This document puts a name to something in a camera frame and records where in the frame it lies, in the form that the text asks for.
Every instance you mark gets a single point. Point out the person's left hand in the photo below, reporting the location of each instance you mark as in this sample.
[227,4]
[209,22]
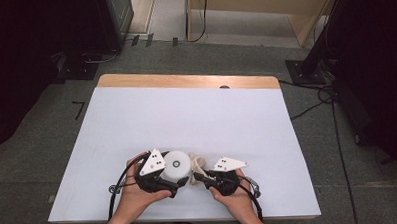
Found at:
[132,197]

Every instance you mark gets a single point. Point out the black tape corner mark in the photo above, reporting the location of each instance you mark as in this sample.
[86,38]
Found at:
[80,107]

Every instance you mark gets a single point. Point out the wooden table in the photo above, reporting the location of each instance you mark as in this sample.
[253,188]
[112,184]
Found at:
[185,80]

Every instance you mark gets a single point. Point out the beige waffle cloth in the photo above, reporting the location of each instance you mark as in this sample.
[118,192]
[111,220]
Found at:
[197,163]

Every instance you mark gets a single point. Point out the black metal stand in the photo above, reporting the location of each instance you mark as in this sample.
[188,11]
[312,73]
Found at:
[313,59]

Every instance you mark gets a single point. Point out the black cabinet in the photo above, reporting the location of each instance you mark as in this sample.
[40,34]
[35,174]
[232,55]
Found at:
[116,21]

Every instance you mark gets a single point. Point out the black flat stand base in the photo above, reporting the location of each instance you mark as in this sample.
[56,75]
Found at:
[78,71]

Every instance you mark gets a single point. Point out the dark curtain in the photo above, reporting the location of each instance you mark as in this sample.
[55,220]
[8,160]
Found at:
[378,69]
[18,65]

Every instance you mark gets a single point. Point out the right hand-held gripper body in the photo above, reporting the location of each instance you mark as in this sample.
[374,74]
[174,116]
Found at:
[228,163]

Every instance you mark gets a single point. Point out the light wooden shelf unit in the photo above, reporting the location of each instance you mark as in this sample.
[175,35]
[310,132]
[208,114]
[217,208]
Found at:
[249,0]

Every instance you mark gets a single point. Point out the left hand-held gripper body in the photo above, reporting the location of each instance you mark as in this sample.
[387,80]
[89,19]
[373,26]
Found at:
[153,163]

